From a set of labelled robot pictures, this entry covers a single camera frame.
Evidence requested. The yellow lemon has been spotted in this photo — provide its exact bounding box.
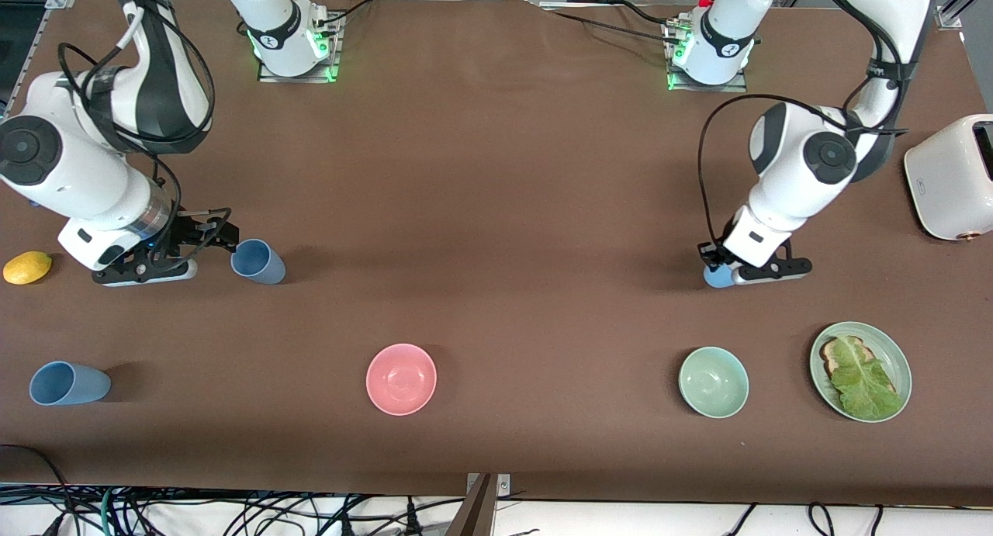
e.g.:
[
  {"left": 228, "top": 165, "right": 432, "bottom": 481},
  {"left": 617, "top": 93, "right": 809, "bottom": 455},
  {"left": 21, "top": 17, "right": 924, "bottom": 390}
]
[{"left": 2, "top": 251, "right": 54, "bottom": 285}]

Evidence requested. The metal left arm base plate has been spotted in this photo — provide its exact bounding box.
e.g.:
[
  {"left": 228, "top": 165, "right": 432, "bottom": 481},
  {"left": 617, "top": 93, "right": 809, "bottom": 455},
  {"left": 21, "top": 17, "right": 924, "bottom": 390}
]
[{"left": 666, "top": 20, "right": 749, "bottom": 93}]

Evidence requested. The dark camera post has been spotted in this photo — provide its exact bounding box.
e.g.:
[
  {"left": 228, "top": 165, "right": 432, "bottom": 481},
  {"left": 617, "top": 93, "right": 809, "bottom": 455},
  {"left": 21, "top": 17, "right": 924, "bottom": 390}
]
[{"left": 445, "top": 474, "right": 497, "bottom": 536}]

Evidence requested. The green lettuce leaf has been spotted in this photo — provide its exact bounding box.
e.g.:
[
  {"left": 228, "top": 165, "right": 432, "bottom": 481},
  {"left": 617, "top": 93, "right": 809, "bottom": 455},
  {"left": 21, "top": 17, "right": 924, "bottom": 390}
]
[{"left": 830, "top": 338, "right": 906, "bottom": 420}]

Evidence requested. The black base cable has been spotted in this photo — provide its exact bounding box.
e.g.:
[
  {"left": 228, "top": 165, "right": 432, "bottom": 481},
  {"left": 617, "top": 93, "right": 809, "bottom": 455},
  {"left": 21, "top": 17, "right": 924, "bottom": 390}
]
[
  {"left": 314, "top": 0, "right": 382, "bottom": 26},
  {"left": 543, "top": 7, "right": 683, "bottom": 47}
]

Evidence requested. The pale green plate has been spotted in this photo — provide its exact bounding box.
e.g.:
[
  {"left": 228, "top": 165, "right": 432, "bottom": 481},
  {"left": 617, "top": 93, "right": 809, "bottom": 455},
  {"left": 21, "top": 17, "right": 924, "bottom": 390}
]
[{"left": 809, "top": 321, "right": 913, "bottom": 424}]

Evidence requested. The blue plastic cup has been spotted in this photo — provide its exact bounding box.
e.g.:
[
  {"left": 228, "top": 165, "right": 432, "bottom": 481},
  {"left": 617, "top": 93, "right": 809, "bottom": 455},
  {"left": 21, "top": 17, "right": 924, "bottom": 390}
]
[
  {"left": 230, "top": 239, "right": 287, "bottom": 285},
  {"left": 29, "top": 361, "right": 112, "bottom": 406}
]

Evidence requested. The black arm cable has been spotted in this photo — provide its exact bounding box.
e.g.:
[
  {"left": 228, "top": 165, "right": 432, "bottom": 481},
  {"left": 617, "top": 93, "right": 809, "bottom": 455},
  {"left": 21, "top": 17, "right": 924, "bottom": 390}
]
[
  {"left": 697, "top": 0, "right": 910, "bottom": 246},
  {"left": 58, "top": 9, "right": 234, "bottom": 261}
]

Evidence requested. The brown table mat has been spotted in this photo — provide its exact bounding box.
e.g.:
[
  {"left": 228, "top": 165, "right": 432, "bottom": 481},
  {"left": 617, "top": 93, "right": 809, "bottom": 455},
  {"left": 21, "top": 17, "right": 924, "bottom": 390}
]
[{"left": 0, "top": 0, "right": 993, "bottom": 507}]

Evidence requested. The toast slice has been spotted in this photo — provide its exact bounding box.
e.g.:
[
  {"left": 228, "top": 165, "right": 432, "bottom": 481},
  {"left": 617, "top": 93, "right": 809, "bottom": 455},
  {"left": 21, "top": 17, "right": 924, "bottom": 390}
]
[{"left": 821, "top": 336, "right": 877, "bottom": 378}]

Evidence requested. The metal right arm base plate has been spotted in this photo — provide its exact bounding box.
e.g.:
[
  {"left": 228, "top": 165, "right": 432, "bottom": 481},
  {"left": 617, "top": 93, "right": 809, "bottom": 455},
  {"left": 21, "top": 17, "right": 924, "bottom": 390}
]
[{"left": 258, "top": 12, "right": 342, "bottom": 84}]

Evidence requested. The white toaster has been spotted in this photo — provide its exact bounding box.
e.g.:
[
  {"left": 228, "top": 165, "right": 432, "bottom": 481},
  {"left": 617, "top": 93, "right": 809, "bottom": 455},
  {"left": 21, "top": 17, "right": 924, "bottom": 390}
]
[{"left": 904, "top": 115, "right": 993, "bottom": 242}]

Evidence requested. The pale green bowl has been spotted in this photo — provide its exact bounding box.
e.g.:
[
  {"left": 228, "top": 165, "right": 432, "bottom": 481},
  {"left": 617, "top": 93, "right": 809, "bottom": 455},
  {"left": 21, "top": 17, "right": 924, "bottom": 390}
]
[{"left": 678, "top": 346, "right": 750, "bottom": 420}]

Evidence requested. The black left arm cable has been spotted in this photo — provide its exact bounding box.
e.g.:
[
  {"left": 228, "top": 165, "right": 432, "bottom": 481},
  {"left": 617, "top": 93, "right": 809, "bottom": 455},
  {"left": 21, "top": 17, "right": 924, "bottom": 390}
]
[{"left": 697, "top": 0, "right": 910, "bottom": 246}]

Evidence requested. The pink bowl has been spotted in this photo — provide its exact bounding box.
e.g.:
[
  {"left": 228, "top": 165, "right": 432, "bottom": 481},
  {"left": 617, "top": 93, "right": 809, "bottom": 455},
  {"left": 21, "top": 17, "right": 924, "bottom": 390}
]
[{"left": 365, "top": 343, "right": 438, "bottom": 417}]

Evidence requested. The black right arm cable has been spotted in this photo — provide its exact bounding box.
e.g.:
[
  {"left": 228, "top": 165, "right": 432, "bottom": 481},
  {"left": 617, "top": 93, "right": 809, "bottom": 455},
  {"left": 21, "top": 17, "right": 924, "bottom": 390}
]
[{"left": 58, "top": 9, "right": 234, "bottom": 261}]

